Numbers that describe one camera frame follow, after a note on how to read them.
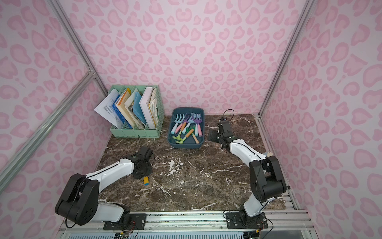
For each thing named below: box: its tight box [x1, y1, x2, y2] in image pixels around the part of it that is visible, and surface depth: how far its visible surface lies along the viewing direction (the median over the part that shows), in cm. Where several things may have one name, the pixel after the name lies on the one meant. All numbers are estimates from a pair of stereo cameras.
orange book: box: [115, 87, 136, 129], surface depth 99 cm
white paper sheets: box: [94, 88, 123, 129], surface depth 100 cm
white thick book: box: [139, 86, 156, 130], surface depth 100 cm
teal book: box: [132, 91, 147, 126], surface depth 97 cm
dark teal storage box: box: [167, 107, 205, 149], surface depth 106 cm
